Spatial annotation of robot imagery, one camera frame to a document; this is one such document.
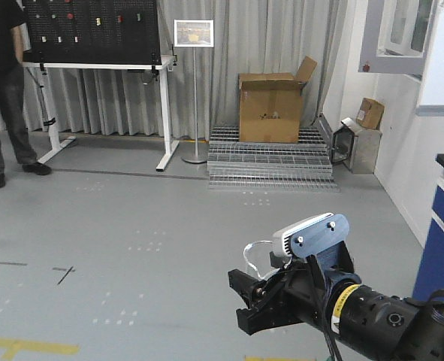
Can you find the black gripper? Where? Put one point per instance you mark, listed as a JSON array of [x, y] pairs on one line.
[[304, 291]]

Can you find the clear glass beaker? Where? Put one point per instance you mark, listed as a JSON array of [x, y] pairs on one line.
[[257, 259]]

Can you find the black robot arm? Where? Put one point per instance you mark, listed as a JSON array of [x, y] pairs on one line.
[[383, 327]]

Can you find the metal grate platform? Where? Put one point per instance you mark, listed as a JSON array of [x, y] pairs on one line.
[[301, 166]]

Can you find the stainless steel box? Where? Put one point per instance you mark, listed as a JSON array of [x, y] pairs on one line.
[[355, 146]]

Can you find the large cardboard box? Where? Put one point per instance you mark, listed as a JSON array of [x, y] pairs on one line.
[[271, 105]]

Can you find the small cardboard box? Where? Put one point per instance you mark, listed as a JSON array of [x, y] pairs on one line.
[[370, 113]]

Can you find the grey curtain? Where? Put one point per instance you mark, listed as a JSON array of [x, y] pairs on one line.
[[249, 37]]

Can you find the sign on metal stand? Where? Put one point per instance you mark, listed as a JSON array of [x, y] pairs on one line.
[[194, 34]]

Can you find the black pegboard with parts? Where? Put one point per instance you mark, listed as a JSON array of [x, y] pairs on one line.
[[120, 32]]

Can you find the person in dark clothes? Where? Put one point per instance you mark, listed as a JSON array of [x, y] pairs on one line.
[[12, 90]]

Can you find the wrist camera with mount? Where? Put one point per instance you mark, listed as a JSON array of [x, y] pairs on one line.
[[322, 235]]

